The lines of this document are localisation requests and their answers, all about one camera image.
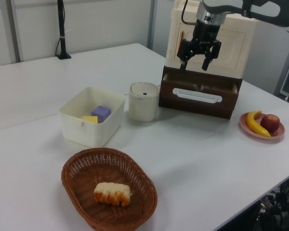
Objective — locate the small white trash can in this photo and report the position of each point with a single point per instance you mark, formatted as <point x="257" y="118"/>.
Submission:
<point x="142" y="106"/>

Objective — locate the pink plate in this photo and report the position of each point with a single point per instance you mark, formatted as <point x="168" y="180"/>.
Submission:
<point x="278" y="137"/>

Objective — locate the yellow toy banana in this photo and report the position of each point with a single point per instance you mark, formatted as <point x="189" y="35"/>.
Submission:
<point x="253" y="125"/>

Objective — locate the cream plastic cabinet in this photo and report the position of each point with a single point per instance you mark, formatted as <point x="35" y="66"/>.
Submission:
<point x="233" y="48"/>

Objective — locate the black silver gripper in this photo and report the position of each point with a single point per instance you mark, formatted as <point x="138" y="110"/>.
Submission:
<point x="207" y="31"/>

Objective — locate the toy bread loaf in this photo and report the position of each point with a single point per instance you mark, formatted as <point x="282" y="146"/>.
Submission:
<point x="112" y="192"/>

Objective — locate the red toy apple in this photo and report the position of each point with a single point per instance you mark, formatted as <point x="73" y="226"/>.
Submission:
<point x="270" y="122"/>

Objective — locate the yellow block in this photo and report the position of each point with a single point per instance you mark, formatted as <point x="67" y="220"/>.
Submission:
<point x="90" y="119"/>

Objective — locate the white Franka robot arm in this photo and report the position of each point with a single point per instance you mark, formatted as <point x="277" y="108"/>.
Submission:
<point x="262" y="7"/>

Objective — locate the purple cube block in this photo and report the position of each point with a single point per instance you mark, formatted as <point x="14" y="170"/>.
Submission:
<point x="100" y="112"/>

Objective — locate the black pole with base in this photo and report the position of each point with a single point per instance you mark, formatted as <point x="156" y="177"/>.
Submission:
<point x="61" y="29"/>

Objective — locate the brown wicker basket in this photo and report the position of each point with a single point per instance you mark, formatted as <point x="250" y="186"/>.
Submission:
<point x="139" y="207"/>

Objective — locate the white plastic storage bin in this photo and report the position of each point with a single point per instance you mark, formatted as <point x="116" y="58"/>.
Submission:
<point x="86" y="132"/>

